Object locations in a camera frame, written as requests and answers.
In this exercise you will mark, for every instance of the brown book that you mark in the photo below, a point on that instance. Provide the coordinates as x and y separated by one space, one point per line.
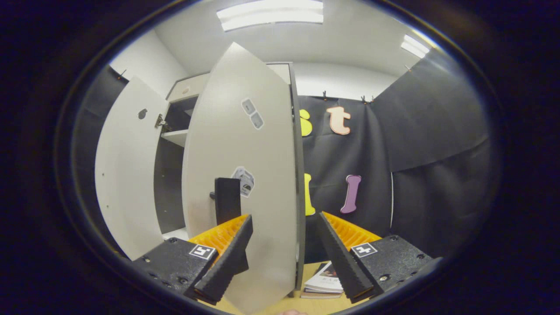
319 295

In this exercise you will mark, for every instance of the long ceiling light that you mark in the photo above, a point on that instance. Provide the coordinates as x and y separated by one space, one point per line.
271 15

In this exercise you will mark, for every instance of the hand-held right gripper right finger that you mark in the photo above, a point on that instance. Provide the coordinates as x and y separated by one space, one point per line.
341 262

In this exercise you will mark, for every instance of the grey cabinet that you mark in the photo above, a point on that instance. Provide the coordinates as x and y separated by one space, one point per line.
168 188

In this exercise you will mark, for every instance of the small ceiling light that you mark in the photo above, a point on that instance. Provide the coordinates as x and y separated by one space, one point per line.
414 46

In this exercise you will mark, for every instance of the grey cabinet shelf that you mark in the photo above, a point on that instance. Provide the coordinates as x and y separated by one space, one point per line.
177 138
177 234

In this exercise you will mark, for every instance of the black backdrop cloth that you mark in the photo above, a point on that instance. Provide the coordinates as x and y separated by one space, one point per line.
428 175
87 122

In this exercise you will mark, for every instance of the white photo cover book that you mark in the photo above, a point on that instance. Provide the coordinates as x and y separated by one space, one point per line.
323 280

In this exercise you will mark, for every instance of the grey cabinet door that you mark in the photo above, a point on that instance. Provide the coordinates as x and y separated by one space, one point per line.
271 183
127 166

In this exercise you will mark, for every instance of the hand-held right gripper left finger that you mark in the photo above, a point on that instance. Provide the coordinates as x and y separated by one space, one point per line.
232 258

